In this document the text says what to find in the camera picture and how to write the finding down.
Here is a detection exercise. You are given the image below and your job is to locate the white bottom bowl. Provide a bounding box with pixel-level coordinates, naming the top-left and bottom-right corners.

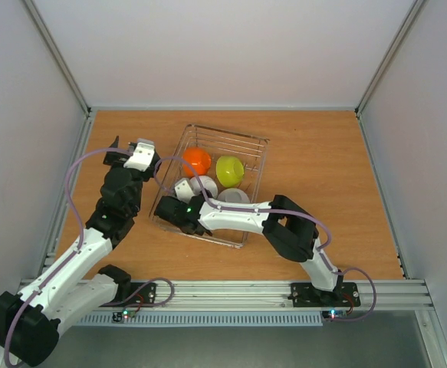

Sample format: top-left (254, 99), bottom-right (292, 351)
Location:
top-left (190, 176), bottom-right (219, 199)

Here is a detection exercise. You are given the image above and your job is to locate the white bowl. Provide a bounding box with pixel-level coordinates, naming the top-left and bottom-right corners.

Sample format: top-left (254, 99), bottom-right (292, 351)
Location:
top-left (190, 176), bottom-right (219, 199)
top-left (217, 188), bottom-right (250, 204)

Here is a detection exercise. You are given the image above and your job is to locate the orange bowl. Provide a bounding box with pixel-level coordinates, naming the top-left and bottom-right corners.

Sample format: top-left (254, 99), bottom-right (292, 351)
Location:
top-left (182, 147), bottom-right (212, 178)

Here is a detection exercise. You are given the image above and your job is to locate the green bowl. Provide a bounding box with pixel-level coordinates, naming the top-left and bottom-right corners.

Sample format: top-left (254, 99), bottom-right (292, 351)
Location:
top-left (215, 156), bottom-right (245, 188)

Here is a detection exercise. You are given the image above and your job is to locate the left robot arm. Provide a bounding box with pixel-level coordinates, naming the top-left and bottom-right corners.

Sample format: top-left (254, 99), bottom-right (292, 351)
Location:
top-left (0, 139), bottom-right (159, 367)

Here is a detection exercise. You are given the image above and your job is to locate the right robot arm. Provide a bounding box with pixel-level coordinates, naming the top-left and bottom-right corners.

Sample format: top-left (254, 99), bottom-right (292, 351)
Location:
top-left (154, 194), bottom-right (343, 304)

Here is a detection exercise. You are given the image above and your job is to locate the left small circuit board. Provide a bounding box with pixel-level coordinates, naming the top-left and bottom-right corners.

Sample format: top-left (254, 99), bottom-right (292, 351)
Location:
top-left (111, 310), bottom-right (136, 323)

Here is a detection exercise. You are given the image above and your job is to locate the small circuit board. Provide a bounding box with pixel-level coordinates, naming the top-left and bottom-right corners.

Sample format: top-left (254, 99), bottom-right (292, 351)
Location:
top-left (322, 309), bottom-right (350, 320)
top-left (111, 310), bottom-right (136, 323)

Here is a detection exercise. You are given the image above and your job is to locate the right small circuit board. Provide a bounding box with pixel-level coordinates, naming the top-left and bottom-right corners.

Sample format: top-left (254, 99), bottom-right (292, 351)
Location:
top-left (322, 309), bottom-right (350, 320)

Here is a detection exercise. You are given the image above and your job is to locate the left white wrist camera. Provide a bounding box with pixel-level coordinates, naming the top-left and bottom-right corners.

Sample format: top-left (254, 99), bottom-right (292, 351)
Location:
top-left (123, 139), bottom-right (158, 172)

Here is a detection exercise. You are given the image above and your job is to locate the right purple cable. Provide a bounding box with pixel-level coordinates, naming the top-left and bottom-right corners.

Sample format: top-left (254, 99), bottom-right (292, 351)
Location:
top-left (153, 156), bottom-right (377, 322)

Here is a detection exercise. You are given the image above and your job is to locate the wire dish rack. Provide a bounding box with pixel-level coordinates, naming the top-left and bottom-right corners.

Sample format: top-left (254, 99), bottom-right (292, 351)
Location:
top-left (150, 124), bottom-right (268, 235)

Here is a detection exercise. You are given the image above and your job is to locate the aluminium front rail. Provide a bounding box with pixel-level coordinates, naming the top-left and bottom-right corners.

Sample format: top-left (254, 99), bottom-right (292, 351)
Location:
top-left (152, 280), bottom-right (434, 312)

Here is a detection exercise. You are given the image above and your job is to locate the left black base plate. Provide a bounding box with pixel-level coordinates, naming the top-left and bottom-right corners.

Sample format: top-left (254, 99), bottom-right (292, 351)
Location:
top-left (100, 281), bottom-right (156, 307)

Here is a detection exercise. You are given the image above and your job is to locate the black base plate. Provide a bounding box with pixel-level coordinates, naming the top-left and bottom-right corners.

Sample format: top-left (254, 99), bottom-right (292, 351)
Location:
top-left (288, 282), bottom-right (361, 307)
top-left (100, 281), bottom-right (156, 307)

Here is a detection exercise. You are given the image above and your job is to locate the left aluminium frame post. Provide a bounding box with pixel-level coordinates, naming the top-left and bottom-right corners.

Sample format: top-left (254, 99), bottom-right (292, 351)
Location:
top-left (21, 0), bottom-right (91, 117)

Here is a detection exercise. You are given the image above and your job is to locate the aluminium frame post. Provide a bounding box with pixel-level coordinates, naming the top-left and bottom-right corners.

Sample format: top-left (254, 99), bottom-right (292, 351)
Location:
top-left (21, 0), bottom-right (91, 117)
top-left (353, 0), bottom-right (428, 117)

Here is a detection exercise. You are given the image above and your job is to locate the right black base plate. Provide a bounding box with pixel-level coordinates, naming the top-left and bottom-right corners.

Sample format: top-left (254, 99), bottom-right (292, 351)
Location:
top-left (288, 282), bottom-right (361, 307)

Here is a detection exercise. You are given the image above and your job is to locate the grey slotted cable duct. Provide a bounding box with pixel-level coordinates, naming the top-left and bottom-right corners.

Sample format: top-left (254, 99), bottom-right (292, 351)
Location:
top-left (75, 311), bottom-right (323, 328)

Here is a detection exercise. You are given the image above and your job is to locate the right aluminium frame post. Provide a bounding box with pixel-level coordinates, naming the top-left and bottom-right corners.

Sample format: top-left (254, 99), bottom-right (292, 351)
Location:
top-left (353, 0), bottom-right (428, 117)

